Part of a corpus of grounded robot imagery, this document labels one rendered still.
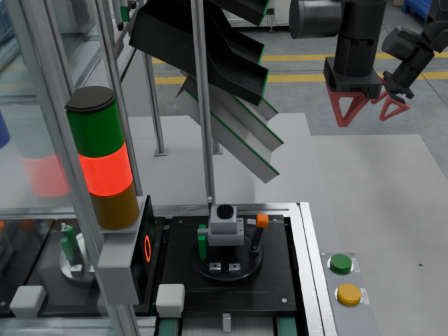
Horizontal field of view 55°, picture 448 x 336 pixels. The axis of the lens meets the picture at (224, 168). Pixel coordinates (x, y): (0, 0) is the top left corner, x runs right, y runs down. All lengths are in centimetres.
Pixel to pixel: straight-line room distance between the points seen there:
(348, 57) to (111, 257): 42
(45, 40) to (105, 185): 15
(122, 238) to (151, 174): 74
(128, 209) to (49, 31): 20
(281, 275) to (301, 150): 59
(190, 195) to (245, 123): 26
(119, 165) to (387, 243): 75
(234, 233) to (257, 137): 36
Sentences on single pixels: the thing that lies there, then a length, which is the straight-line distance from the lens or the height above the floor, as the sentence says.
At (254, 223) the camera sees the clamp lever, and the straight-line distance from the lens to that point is 78.
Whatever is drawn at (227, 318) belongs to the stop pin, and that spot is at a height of 97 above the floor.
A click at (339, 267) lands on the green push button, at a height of 97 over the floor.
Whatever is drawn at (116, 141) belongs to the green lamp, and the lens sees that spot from 44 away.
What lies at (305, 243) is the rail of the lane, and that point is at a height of 95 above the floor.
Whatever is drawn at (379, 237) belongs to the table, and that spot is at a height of 86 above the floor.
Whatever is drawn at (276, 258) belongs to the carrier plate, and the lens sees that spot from 85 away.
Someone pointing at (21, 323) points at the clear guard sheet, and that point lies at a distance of 39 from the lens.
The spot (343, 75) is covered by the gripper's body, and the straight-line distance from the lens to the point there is 67.
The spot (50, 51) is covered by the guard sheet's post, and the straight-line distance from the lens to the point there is 41.
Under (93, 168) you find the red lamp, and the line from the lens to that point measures 45.
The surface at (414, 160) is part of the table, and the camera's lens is 136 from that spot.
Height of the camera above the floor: 160
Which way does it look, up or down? 37 degrees down
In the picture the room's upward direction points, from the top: 3 degrees counter-clockwise
